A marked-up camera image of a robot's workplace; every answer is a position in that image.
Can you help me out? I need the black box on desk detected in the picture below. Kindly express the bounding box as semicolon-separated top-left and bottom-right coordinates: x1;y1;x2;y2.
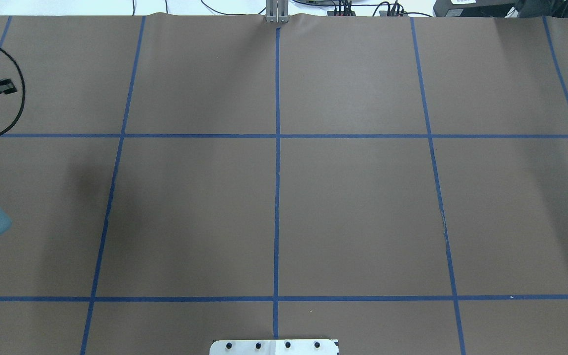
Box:
433;0;516;18

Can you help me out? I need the white camera pedestal base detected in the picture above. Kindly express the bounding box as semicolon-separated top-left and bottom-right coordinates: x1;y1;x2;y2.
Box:
209;339;340;355

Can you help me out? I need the aluminium frame post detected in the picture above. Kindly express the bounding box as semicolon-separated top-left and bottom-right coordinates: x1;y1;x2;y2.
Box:
264;0;290;23

